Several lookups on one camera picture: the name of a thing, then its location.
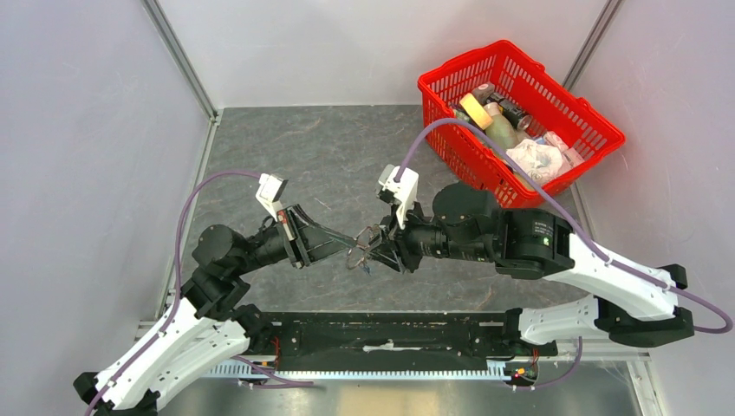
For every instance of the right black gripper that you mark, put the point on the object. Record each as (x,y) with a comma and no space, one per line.
(402,255)

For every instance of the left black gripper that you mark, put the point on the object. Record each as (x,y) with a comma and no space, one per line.
(300,233)

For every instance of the large silver keyring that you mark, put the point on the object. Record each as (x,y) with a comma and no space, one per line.
(357,264)

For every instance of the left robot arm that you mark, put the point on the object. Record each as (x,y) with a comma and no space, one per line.
(207,324)

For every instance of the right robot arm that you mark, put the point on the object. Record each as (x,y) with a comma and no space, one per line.
(532,244)

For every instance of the green bottle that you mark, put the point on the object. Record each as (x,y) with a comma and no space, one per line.
(501,131)

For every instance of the crumpled white plastic bag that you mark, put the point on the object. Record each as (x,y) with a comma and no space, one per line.
(542,163)

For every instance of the dark can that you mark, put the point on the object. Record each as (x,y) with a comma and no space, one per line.
(516,115)

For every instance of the red plastic basket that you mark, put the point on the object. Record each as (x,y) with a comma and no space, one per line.
(531,101)

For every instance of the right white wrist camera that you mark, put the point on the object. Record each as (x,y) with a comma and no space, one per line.
(401,195)

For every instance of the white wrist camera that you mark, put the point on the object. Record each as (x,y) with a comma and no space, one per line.
(401,195)
(269,192)

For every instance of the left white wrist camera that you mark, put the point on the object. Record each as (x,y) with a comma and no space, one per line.
(269,192)

